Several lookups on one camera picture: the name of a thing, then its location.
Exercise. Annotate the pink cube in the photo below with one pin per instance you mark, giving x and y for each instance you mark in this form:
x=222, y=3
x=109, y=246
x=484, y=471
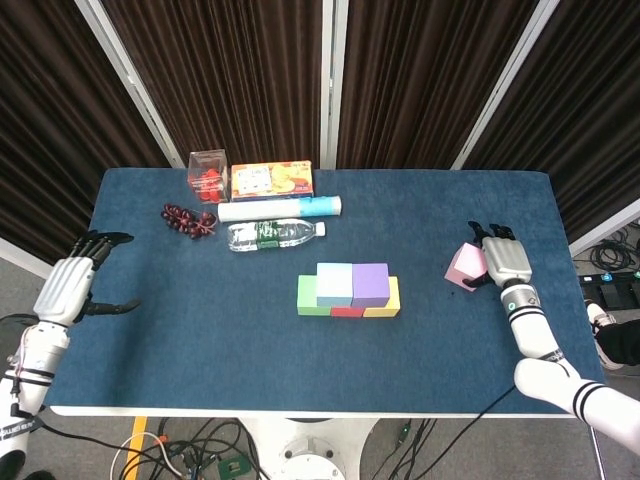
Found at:
x=465, y=265

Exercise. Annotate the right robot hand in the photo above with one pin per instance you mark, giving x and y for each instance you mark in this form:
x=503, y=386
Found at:
x=507, y=260

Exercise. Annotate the orange cracker box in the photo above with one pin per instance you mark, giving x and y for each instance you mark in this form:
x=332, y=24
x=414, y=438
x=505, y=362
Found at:
x=272, y=180

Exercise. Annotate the white table pedestal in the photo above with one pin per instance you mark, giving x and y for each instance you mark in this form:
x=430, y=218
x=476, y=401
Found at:
x=310, y=450

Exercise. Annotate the clear coffee capsule box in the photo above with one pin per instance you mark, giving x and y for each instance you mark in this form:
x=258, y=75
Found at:
x=207, y=177

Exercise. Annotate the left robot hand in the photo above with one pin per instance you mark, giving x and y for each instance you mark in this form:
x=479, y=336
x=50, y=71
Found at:
x=62, y=290

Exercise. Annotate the light blue cube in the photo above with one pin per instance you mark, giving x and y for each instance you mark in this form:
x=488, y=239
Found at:
x=334, y=282

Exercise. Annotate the yellow cube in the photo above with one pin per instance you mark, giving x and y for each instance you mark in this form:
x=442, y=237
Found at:
x=394, y=300

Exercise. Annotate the red cube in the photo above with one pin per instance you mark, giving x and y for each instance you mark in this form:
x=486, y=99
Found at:
x=347, y=312

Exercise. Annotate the purple cube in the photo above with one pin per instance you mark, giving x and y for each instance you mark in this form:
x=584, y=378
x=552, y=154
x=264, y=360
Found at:
x=371, y=282

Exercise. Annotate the black foot pedal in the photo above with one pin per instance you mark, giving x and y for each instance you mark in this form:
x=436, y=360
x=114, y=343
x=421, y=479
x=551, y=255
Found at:
x=610, y=292

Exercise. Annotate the clear plastic water bottle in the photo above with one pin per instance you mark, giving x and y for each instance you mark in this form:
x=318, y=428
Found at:
x=280, y=236

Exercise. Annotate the brown curtain partition panel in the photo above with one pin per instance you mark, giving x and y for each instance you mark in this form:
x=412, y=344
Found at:
x=225, y=75
x=50, y=125
x=590, y=100
x=415, y=75

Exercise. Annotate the blue table cloth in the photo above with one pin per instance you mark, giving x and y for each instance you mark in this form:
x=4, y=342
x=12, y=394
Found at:
x=250, y=360

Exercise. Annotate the dark red grape bunch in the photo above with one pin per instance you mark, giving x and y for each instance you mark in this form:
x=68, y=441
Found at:
x=185, y=220

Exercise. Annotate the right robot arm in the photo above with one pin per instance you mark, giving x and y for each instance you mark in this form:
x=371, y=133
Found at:
x=530, y=325

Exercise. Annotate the green cube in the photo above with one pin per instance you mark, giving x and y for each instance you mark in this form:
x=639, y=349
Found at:
x=306, y=297

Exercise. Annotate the black trouser leg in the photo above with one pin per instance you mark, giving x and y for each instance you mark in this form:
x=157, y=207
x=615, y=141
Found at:
x=622, y=345

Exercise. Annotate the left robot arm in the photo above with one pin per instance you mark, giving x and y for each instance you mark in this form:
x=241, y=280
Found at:
x=40, y=345

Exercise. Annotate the white sneaker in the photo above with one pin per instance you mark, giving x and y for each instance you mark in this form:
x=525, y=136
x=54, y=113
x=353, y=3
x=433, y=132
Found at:
x=597, y=315

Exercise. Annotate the white and cyan tube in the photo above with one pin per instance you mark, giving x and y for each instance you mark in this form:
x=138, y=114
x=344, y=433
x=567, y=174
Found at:
x=270, y=210

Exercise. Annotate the yellow floor tape strip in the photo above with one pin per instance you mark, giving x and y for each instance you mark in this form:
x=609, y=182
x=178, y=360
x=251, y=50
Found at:
x=137, y=430

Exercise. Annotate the green circuit board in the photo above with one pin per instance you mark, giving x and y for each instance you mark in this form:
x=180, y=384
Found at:
x=232, y=469

